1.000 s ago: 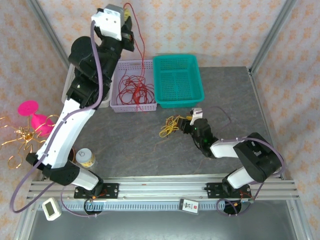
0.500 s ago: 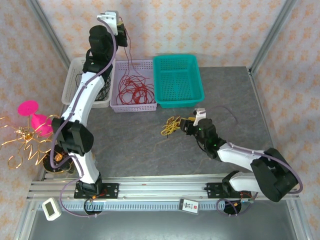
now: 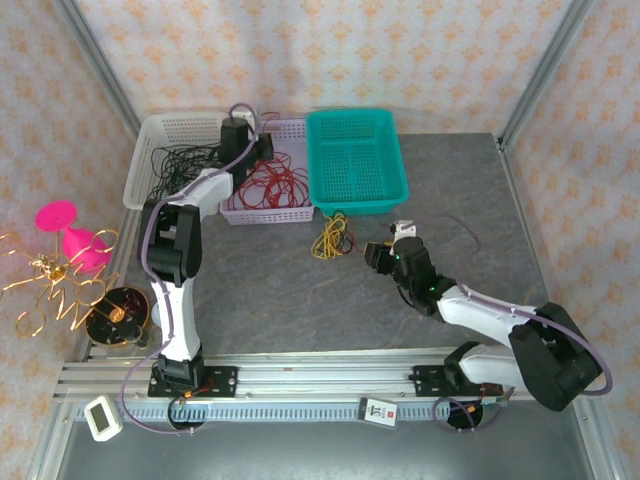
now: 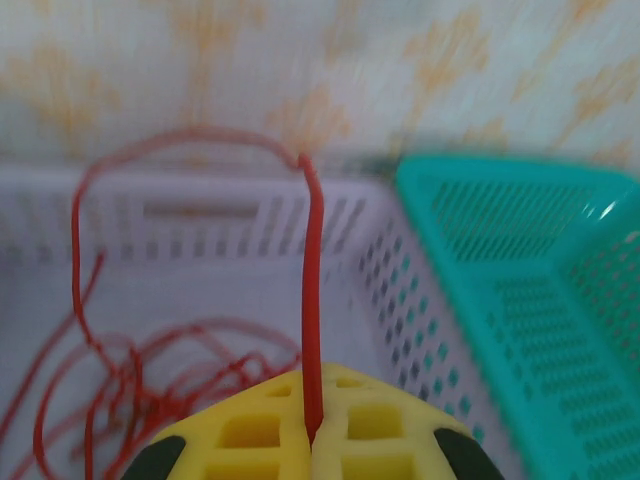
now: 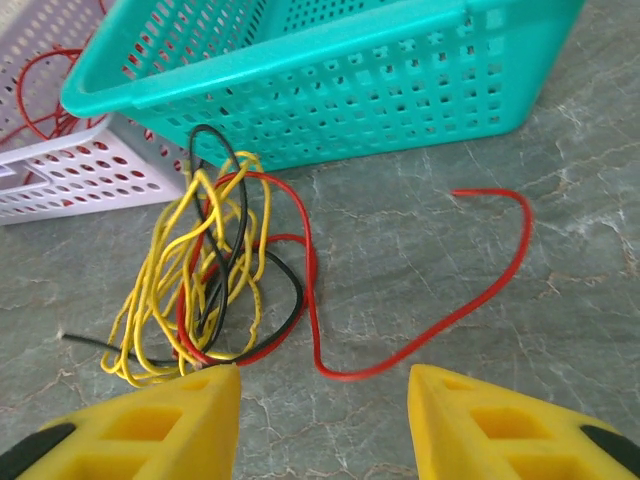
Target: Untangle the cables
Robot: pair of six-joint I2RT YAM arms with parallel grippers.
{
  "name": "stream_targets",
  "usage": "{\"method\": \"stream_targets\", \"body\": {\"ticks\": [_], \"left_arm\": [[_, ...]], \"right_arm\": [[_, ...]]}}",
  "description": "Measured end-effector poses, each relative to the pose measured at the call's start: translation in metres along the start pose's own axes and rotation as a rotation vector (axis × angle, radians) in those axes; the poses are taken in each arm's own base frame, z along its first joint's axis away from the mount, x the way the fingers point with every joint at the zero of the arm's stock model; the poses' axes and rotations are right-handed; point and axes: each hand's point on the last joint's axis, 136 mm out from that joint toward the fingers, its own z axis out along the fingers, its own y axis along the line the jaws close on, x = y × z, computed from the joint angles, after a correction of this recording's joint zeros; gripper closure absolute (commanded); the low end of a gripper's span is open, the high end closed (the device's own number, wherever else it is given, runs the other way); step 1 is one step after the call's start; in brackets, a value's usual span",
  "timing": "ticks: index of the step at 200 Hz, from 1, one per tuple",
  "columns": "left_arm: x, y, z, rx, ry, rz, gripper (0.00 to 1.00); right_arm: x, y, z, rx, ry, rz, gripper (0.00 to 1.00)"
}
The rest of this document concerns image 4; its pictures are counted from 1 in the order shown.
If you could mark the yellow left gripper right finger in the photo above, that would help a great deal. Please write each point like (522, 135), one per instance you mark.
(380, 430)

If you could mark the teal plastic basket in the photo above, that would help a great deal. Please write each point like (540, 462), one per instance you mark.
(530, 325)

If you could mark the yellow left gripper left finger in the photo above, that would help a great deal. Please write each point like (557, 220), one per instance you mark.
(250, 435)

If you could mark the lavender plastic basket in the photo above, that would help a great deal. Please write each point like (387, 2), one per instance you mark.
(200, 280)

